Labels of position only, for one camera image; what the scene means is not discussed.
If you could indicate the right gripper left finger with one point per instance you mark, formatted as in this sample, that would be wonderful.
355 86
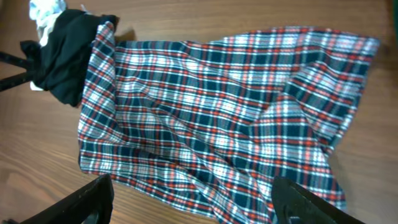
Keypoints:
91 204

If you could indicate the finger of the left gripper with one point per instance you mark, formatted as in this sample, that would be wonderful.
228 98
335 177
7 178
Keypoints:
15 80
13 60

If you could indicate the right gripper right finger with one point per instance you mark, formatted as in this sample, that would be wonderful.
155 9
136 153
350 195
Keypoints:
295 204

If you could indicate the plaid sleeveless shirt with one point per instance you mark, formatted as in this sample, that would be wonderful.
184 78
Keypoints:
206 127

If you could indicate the white camouflage garment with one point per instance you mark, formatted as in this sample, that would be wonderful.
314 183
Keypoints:
33 87

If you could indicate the black garment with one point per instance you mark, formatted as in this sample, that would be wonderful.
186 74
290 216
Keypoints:
60 66

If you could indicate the light blue crumpled garment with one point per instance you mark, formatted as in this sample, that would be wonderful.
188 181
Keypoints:
45 14

